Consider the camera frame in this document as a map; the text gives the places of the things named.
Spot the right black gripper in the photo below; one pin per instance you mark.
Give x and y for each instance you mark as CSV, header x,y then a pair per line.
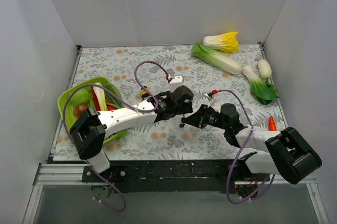
x,y
199,116

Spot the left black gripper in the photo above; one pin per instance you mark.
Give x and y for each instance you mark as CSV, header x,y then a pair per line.
x,y
178,110

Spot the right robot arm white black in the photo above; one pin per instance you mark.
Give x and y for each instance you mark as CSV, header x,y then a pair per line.
x,y
285,153

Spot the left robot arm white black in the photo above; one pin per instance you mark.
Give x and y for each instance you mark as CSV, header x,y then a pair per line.
x,y
91,128

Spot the yellow padlock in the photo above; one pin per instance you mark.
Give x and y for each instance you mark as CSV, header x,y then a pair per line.
x,y
145,93

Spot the floral table mat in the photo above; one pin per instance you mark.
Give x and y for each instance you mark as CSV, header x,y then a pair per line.
x,y
129,67

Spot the green napa cabbage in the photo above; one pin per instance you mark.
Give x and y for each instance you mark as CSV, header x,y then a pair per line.
x,y
216,59

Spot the green beans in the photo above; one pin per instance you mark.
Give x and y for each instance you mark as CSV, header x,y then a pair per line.
x,y
112,99

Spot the bok choy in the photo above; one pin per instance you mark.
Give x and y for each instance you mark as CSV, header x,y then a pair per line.
x,y
263,91

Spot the orange bell pepper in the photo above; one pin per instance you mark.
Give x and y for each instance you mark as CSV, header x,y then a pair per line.
x,y
110,105

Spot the yellow white cabbage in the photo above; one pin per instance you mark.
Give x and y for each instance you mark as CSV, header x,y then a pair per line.
x,y
226,42

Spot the orange carrot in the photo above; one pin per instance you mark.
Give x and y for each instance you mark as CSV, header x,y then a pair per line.
x,y
272,125

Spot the white radish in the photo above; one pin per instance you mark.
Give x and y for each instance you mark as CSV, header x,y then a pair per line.
x,y
265,70

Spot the white leek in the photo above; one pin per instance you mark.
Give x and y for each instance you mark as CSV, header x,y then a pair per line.
x,y
100,96

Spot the red chili pepper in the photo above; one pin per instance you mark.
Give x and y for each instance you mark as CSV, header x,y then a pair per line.
x,y
95,100

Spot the green round cabbage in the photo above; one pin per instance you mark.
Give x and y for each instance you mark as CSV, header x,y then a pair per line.
x,y
81,96

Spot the brown mushroom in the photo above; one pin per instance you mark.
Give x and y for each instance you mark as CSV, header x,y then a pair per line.
x,y
79,109

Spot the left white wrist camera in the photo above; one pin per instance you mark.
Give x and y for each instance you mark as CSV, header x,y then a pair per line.
x,y
175,82

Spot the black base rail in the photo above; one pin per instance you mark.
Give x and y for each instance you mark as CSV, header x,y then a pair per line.
x,y
164,175

